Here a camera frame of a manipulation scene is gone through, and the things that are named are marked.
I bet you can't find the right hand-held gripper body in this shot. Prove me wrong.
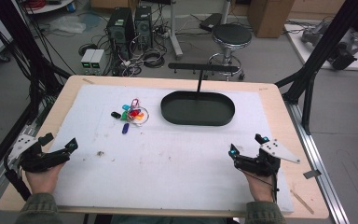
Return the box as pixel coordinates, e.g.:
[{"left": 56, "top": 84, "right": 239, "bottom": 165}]
[{"left": 233, "top": 138, "right": 301, "bottom": 177}]

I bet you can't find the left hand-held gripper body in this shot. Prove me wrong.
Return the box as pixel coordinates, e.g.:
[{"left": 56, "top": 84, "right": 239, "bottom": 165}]
[{"left": 8, "top": 133, "right": 73, "bottom": 174}]

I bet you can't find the person's right hand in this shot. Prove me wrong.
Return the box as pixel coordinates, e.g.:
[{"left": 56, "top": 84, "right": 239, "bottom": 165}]
[{"left": 241, "top": 170, "right": 277, "bottom": 203}]

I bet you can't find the person's left hand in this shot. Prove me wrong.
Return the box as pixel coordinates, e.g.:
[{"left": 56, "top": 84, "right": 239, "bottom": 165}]
[{"left": 25, "top": 162, "right": 66, "bottom": 196}]

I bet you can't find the black oval tray hook stand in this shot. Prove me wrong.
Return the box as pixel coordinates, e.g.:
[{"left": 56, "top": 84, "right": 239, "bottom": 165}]
[{"left": 159, "top": 62, "right": 241, "bottom": 127}]

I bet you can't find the wooden stick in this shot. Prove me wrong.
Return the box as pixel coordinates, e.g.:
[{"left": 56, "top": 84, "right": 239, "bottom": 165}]
[{"left": 289, "top": 189, "right": 315, "bottom": 216}]

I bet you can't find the white foam mat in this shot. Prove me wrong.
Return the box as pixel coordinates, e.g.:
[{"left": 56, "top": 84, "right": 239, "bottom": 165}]
[{"left": 51, "top": 84, "right": 295, "bottom": 213}]

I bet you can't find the white bench power supply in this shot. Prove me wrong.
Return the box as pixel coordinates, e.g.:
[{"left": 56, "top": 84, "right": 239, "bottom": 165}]
[
  {"left": 80, "top": 49, "right": 96, "bottom": 76},
  {"left": 89, "top": 49, "right": 105, "bottom": 76}
]

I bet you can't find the white floor board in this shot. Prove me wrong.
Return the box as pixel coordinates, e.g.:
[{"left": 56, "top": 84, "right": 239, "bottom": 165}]
[{"left": 283, "top": 22, "right": 358, "bottom": 72}]

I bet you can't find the black round stool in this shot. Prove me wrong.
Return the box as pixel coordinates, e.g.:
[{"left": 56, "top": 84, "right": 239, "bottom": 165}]
[{"left": 208, "top": 23, "right": 254, "bottom": 81}]

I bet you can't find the clear plastic bag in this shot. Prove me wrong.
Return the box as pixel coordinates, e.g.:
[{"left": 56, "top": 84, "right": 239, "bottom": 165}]
[{"left": 48, "top": 14, "right": 87, "bottom": 35}]

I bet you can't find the brown cardboard box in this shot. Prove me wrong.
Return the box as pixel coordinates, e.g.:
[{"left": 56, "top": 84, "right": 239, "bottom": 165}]
[{"left": 247, "top": 0, "right": 296, "bottom": 39}]

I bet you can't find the grey robot device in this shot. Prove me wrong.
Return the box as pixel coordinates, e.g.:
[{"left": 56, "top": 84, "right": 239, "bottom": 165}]
[{"left": 300, "top": 21, "right": 358, "bottom": 71}]

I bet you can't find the black computer tower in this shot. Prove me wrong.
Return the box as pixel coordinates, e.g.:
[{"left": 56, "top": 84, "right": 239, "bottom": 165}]
[
  {"left": 133, "top": 5, "right": 154, "bottom": 51},
  {"left": 106, "top": 7, "right": 135, "bottom": 62}
]

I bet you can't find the black flat case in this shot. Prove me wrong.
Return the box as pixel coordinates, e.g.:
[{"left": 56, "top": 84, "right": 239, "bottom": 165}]
[{"left": 199, "top": 12, "right": 224, "bottom": 33}]

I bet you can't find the white table leg stand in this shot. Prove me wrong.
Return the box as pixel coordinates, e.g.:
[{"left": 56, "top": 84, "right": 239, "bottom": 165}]
[{"left": 168, "top": 0, "right": 185, "bottom": 61}]

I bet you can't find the white round table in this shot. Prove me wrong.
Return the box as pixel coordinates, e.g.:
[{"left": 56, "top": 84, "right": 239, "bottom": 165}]
[{"left": 23, "top": 0, "right": 76, "bottom": 15}]

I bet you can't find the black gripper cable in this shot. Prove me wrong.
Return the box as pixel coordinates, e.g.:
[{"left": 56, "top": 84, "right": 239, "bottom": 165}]
[{"left": 243, "top": 160, "right": 281, "bottom": 204}]

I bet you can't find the black gripper strap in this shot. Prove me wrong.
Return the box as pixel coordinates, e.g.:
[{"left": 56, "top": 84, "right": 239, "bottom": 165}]
[{"left": 3, "top": 148, "right": 33, "bottom": 202}]

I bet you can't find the grey metal bracket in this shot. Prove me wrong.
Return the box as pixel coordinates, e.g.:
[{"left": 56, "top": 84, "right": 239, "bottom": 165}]
[{"left": 302, "top": 169, "right": 323, "bottom": 180}]

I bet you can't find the aluminium rail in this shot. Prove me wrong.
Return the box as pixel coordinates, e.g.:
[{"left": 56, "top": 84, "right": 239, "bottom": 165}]
[{"left": 286, "top": 102, "right": 351, "bottom": 224}]

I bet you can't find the key ring with coloured tags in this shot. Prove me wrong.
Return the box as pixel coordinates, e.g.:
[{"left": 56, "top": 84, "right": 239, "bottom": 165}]
[{"left": 110, "top": 98, "right": 150, "bottom": 135}]

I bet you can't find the black metal frame strut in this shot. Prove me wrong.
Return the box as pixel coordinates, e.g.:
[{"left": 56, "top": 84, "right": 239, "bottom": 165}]
[
  {"left": 274, "top": 0, "right": 358, "bottom": 135},
  {"left": 0, "top": 0, "right": 73, "bottom": 188}
]

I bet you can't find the coiled black cable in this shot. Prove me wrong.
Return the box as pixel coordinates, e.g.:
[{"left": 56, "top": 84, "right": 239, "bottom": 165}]
[{"left": 142, "top": 50, "right": 166, "bottom": 69}]

